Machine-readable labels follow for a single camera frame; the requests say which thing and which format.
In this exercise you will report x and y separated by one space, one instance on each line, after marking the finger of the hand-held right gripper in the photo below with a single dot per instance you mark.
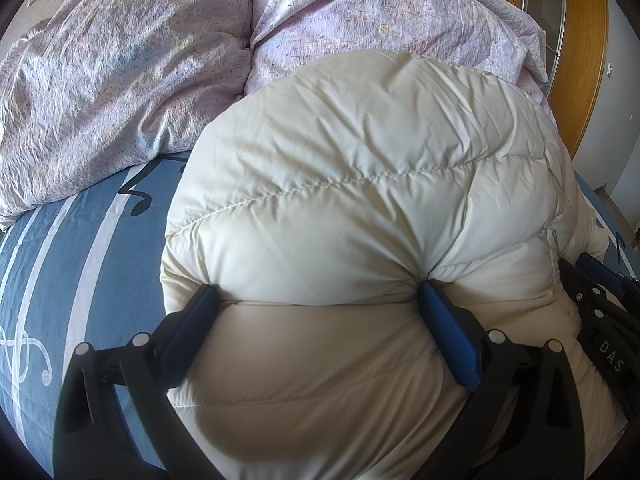
580 285
602 270

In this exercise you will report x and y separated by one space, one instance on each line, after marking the lilac patterned duvet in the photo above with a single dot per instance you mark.
115 75
380 10

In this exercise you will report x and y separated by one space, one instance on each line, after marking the cream quilted down jacket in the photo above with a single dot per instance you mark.
375 185

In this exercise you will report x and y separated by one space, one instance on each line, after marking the wooden wardrobe door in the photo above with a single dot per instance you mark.
580 35

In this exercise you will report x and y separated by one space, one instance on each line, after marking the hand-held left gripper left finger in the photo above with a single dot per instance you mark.
192 322

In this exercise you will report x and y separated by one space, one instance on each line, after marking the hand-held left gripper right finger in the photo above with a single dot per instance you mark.
450 332

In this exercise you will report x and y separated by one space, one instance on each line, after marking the blue striped bedsheet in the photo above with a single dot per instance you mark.
60 260

